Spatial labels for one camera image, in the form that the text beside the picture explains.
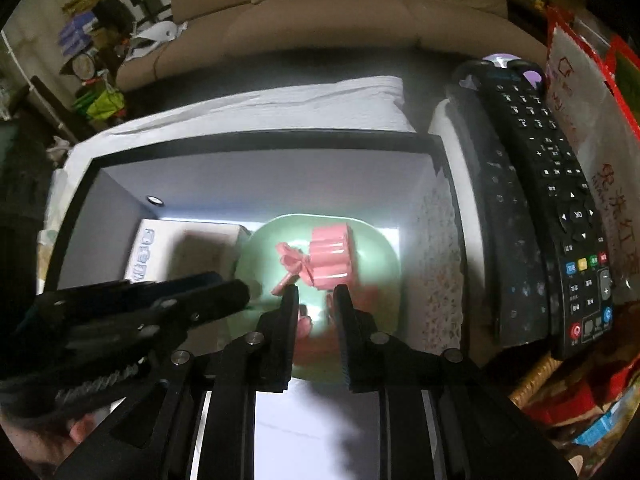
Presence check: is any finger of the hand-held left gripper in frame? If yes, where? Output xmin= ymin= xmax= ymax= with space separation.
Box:
xmin=30 ymin=271 xmax=223 ymax=314
xmin=65 ymin=280 xmax=251 ymax=346

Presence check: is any white cloth on sofa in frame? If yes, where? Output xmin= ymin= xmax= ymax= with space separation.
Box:
xmin=122 ymin=21 xmax=188 ymax=63

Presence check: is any dark grey storage box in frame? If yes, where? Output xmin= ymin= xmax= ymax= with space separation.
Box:
xmin=37 ymin=129 xmax=471 ymax=480

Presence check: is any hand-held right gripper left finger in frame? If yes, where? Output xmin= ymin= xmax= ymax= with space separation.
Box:
xmin=52 ymin=284 xmax=301 ymax=480

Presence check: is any pink paper flower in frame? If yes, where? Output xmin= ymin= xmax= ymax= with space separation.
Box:
xmin=307 ymin=223 xmax=355 ymax=291

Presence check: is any small red ribbon bow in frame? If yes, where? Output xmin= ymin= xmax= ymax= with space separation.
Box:
xmin=295 ymin=305 xmax=331 ymax=341

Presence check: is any mint green plate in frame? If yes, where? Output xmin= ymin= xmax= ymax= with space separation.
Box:
xmin=234 ymin=214 xmax=402 ymax=383

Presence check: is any stack of blue boxes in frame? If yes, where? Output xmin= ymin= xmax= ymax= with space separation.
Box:
xmin=57 ymin=12 xmax=101 ymax=56

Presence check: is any red packaged gift bag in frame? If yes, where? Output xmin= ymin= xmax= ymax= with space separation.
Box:
xmin=545 ymin=7 xmax=640 ymax=311

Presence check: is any brown sofa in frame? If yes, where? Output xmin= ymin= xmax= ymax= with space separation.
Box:
xmin=115 ymin=0 xmax=551 ymax=93

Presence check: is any white blue printed packet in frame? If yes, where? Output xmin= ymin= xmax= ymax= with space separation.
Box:
xmin=122 ymin=218 xmax=251 ymax=283

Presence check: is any person's left hand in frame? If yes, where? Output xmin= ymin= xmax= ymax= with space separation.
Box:
xmin=7 ymin=402 xmax=108 ymax=466

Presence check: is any green bag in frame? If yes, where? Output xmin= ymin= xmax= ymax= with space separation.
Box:
xmin=72 ymin=87 xmax=126 ymax=121

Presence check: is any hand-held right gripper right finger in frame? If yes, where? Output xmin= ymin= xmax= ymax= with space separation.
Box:
xmin=332 ymin=284 xmax=576 ymax=480

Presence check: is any glossy black remote control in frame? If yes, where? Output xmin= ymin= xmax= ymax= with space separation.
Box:
xmin=445 ymin=85 xmax=553 ymax=348

